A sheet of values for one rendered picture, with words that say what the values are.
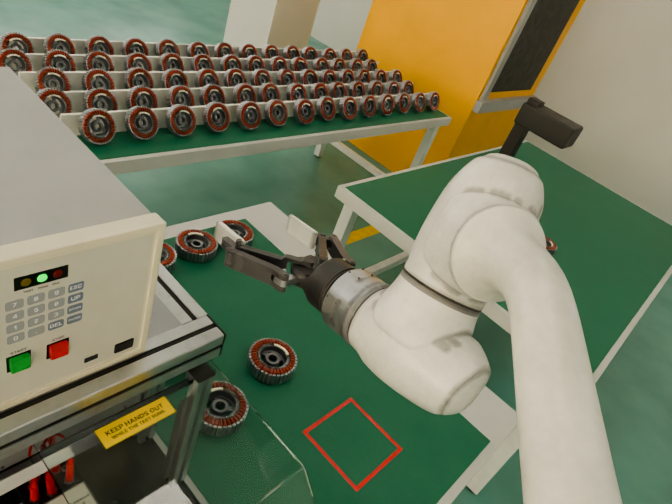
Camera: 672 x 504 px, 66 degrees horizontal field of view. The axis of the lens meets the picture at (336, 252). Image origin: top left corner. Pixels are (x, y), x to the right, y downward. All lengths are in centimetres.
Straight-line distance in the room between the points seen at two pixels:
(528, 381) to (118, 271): 41
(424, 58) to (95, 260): 358
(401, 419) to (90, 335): 80
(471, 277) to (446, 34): 345
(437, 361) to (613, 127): 493
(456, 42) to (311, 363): 297
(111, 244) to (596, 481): 46
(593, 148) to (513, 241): 498
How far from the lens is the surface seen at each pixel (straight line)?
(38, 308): 58
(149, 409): 73
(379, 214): 194
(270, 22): 430
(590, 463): 39
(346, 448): 116
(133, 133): 193
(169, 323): 76
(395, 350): 58
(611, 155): 544
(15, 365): 62
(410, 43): 408
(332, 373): 127
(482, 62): 379
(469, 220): 53
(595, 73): 546
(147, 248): 60
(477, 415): 139
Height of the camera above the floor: 166
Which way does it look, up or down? 34 degrees down
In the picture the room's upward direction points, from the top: 22 degrees clockwise
